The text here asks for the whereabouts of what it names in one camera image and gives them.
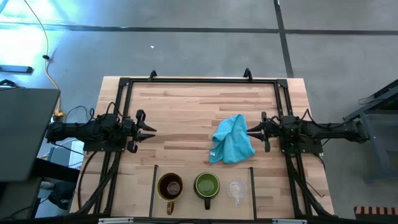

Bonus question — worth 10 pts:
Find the black aluminium table frame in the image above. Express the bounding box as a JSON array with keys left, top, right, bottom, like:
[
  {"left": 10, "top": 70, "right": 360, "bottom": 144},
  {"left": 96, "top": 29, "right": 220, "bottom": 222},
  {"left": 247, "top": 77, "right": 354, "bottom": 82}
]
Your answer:
[{"left": 70, "top": 77, "right": 336, "bottom": 219}]

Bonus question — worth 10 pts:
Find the olive green crackle-glaze mug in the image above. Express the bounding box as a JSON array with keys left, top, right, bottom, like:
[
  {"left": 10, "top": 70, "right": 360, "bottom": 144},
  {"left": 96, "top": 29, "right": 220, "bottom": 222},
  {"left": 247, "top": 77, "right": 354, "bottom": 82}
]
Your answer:
[{"left": 155, "top": 171, "right": 185, "bottom": 216}]

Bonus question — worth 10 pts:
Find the yellow cable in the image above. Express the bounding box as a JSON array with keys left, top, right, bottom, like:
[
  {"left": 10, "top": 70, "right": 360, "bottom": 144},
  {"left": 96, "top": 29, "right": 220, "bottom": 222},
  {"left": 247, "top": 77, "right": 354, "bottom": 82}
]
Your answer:
[{"left": 22, "top": 0, "right": 65, "bottom": 118}]

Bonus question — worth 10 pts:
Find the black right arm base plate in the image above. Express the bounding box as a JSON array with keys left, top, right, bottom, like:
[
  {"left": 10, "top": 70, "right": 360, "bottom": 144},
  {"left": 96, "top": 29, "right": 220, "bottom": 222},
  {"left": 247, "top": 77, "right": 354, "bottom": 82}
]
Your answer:
[{"left": 279, "top": 136, "right": 325, "bottom": 157}]

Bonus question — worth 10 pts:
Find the clear glass cup with handle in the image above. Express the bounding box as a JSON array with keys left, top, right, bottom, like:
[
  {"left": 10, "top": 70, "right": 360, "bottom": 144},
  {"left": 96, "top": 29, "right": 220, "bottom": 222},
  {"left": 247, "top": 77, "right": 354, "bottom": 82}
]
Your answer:
[{"left": 226, "top": 177, "right": 249, "bottom": 207}]

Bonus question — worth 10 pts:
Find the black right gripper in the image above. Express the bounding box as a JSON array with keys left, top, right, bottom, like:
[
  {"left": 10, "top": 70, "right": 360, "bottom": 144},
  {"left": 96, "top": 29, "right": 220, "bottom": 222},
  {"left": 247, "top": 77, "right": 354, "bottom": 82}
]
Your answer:
[{"left": 246, "top": 111, "right": 283, "bottom": 154}]

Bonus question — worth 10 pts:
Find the turquoise microfibre cloth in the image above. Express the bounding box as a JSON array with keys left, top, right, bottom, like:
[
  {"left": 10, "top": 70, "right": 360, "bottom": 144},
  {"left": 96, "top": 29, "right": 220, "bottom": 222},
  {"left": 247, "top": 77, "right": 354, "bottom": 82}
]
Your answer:
[{"left": 208, "top": 113, "right": 257, "bottom": 165}]

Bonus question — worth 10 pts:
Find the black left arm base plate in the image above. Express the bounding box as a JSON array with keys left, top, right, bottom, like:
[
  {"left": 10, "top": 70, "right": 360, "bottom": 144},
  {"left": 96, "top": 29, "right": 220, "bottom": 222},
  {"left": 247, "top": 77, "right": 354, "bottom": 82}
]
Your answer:
[{"left": 82, "top": 139, "right": 127, "bottom": 153}]

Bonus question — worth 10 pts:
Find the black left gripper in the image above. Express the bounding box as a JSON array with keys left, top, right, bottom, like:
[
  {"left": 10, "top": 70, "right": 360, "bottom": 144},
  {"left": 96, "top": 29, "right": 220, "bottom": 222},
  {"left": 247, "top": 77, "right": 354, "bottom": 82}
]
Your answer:
[{"left": 119, "top": 109, "right": 157, "bottom": 154}]

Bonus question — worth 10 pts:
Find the dark metal cart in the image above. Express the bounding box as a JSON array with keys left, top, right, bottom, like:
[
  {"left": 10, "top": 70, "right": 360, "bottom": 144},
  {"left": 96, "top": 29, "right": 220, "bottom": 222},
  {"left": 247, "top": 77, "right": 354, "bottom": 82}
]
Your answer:
[{"left": 343, "top": 78, "right": 398, "bottom": 183}]

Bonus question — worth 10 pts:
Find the dark grey side table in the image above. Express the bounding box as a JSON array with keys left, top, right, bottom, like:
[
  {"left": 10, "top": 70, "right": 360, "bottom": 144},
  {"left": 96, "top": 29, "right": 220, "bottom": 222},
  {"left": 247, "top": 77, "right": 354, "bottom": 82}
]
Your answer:
[{"left": 0, "top": 87, "right": 62, "bottom": 183}]

